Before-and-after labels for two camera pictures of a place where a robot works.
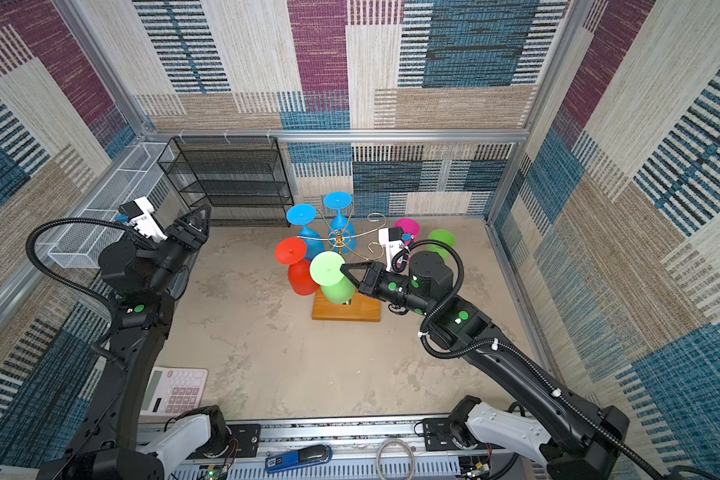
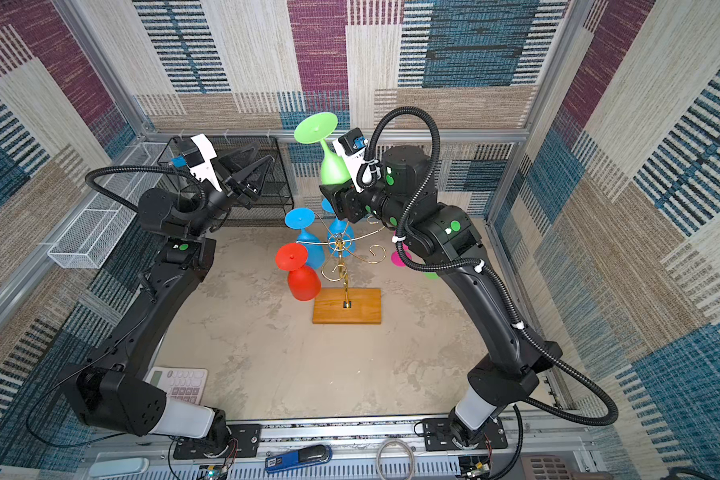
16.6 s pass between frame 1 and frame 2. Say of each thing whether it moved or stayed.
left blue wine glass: stayed
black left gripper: moved
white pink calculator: stayed
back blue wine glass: stayed
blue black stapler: stayed
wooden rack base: stayed
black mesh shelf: stayed
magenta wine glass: moved
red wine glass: stayed
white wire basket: stayed
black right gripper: moved
